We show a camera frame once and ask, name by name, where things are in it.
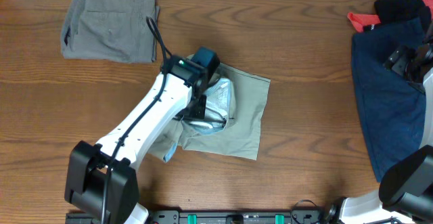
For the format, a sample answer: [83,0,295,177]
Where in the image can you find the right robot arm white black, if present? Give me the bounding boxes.
[325,19,432,223]

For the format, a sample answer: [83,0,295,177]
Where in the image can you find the black coiled cable at rail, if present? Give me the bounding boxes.
[290,199,322,224]

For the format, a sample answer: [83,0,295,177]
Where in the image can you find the navy blue garment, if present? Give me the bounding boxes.
[351,18,426,181]

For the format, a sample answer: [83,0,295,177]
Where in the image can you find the folded dark grey shorts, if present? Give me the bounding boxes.
[60,0,160,64]

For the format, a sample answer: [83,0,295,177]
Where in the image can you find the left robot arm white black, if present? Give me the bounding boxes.
[64,47,220,223]

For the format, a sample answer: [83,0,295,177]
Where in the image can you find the black garment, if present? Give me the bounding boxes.
[363,0,432,32]

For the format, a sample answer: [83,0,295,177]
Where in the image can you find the light khaki shorts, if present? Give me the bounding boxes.
[148,64,271,162]

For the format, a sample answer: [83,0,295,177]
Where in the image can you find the red garment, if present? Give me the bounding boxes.
[347,0,433,33]

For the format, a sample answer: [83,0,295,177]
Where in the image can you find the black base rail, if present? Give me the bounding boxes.
[64,209,339,224]

